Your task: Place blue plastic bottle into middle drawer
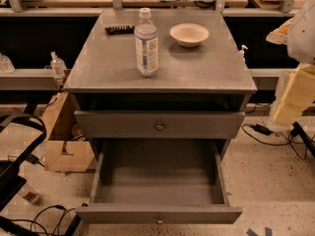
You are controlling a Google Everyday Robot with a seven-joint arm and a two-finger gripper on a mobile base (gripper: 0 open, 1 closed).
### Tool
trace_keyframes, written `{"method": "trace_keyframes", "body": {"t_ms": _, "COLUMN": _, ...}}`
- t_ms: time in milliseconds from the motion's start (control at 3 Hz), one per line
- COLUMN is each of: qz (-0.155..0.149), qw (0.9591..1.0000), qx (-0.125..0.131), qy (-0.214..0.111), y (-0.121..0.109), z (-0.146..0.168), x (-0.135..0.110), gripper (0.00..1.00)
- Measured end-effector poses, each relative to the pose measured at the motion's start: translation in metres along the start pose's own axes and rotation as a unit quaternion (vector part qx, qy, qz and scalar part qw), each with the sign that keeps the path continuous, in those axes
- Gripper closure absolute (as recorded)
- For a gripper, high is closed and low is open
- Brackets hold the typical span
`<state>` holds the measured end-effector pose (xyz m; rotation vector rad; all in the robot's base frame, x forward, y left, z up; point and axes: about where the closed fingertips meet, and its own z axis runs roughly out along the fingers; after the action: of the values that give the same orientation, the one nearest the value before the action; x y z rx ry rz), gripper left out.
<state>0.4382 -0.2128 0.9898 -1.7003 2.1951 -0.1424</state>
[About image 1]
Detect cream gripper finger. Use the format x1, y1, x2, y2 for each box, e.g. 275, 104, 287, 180
272, 63, 315, 126

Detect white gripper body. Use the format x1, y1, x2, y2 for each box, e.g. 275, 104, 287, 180
266, 19, 292, 45

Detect clear plastic water bottle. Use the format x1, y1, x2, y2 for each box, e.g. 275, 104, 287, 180
134, 8, 158, 77

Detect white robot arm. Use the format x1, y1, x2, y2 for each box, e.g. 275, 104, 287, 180
266, 0, 315, 126

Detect small white pump bottle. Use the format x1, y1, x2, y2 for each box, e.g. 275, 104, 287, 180
239, 44, 248, 62

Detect grey wooden drawer cabinet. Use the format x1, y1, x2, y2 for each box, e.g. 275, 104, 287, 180
65, 9, 256, 153

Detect open grey middle drawer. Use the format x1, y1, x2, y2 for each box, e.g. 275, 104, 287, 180
77, 139, 242, 224

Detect closed grey top drawer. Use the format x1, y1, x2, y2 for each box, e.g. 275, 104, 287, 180
75, 110, 245, 139

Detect clear pump bottle left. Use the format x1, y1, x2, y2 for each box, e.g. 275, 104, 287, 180
50, 52, 66, 76

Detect cardboard box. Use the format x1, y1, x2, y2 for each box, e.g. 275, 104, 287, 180
41, 92, 95, 172

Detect clear plastic dome lid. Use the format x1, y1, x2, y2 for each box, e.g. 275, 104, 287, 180
0, 53, 15, 73

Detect black power adapter with cable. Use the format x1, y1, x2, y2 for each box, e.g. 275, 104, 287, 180
241, 124, 307, 160

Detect black floor cables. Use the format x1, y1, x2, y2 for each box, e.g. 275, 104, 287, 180
9, 204, 83, 236

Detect black chair frame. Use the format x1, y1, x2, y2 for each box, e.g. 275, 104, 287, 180
0, 112, 47, 211

